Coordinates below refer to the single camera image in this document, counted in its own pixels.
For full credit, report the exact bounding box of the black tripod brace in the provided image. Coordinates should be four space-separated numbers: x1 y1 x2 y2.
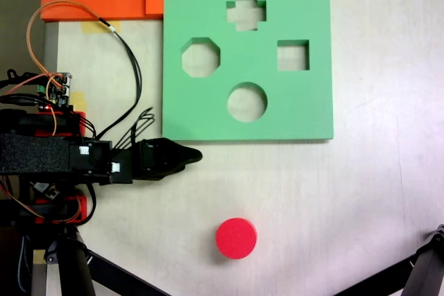
332 256 417 296
85 249 171 296

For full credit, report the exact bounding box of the blue black braided cable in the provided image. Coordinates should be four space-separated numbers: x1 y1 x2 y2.
17 236 31 294

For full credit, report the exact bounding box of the short orange base wire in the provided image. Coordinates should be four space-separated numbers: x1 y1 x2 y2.
0 173 83 225

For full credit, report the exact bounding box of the small circuit board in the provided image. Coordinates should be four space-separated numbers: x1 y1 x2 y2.
35 71 74 108

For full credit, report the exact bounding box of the long orange wire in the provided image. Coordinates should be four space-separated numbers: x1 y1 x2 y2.
26 0 116 89

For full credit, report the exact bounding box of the yellow tape piece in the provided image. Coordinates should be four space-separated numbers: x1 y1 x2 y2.
70 91 88 112
80 20 121 35

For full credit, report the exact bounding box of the looped thin black cable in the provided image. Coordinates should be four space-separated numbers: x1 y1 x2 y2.
113 106 156 150

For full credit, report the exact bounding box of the green shape sorting board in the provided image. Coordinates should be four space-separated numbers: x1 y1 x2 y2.
161 0 335 143

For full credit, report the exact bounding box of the red cylinder block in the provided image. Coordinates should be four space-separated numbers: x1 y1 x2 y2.
214 217 259 261

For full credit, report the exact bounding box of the black tripod leg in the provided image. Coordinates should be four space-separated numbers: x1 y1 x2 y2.
43 225 97 296
403 223 444 296

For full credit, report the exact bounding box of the long black cable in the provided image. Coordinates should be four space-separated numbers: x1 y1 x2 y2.
95 17 144 141

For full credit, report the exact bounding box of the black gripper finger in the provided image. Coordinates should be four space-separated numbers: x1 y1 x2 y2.
144 166 187 182
157 139 204 169

